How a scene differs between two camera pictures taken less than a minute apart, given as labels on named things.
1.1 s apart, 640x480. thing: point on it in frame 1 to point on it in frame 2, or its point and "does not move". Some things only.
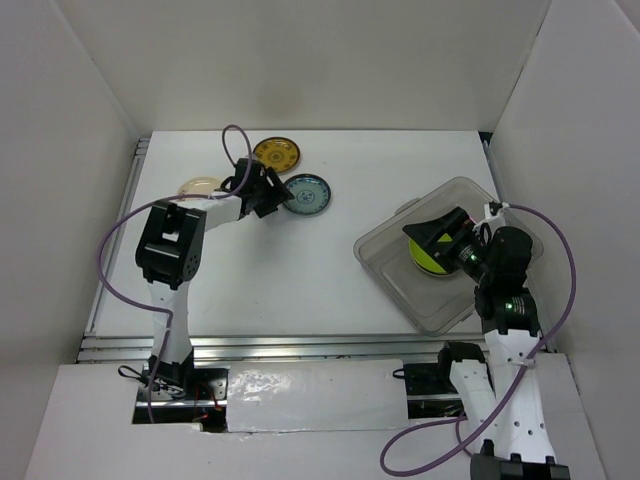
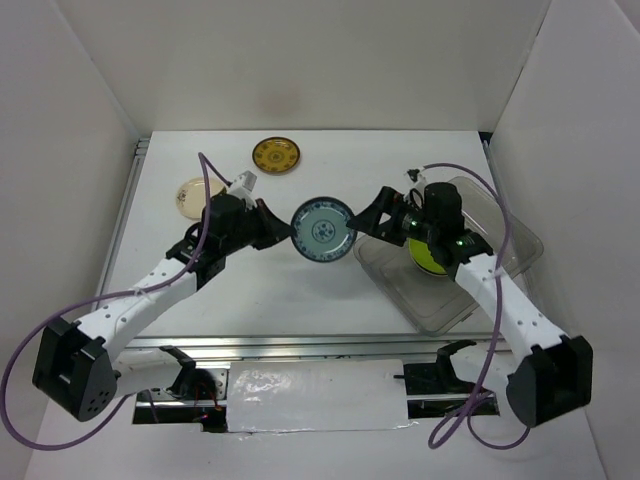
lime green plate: x=426 y=261 does not move
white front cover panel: x=340 y=396 does not move
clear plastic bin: x=437 y=304 does not move
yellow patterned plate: x=279 y=153 does not move
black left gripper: x=278 y=193 to x=272 y=228
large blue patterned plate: x=311 y=194 to x=321 y=231
